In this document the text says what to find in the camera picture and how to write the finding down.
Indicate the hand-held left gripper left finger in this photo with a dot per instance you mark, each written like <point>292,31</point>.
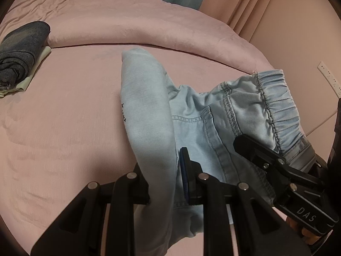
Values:
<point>128,192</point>

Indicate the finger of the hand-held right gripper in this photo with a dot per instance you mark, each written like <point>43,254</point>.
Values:
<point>255,152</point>

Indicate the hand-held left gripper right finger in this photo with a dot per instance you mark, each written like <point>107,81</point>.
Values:
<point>183,173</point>

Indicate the light blue denim pants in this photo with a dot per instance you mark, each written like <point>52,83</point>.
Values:
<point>239,106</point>

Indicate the person's right hand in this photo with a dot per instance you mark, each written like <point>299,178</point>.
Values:
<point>294,222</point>

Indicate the pink bed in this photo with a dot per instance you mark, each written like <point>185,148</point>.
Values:
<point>66,125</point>

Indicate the white power strip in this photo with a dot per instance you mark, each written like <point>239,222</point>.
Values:
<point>329,76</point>

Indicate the folded cream cloth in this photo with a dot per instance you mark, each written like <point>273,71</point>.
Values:
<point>32,77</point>

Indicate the pink curtain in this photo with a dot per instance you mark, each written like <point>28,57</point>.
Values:
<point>239,0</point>

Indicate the pink duvet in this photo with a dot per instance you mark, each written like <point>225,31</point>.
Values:
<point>159,18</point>

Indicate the folded dark grey garment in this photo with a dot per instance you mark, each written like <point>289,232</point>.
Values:
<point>21,48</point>

